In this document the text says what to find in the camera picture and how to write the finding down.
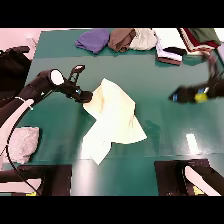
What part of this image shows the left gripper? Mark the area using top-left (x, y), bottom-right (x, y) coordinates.
top-left (62, 80), bottom-right (94, 104)

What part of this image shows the cream shirt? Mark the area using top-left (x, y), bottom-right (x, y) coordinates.
top-left (80, 77), bottom-right (148, 166)

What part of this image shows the purple garment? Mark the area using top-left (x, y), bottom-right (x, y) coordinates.
top-left (75, 28), bottom-right (111, 55)

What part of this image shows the grey white garment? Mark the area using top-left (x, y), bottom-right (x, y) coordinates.
top-left (5, 126), bottom-right (41, 165)

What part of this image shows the beige garment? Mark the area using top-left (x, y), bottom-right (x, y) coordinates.
top-left (128, 28), bottom-right (158, 52)

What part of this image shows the dark brown garment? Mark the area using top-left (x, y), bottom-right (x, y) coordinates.
top-left (163, 46), bottom-right (188, 57)

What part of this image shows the green garment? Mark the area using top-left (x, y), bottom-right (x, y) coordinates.
top-left (191, 28), bottom-right (223, 46)

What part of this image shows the black cable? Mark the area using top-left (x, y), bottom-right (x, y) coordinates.
top-left (4, 96), bottom-right (43, 197)

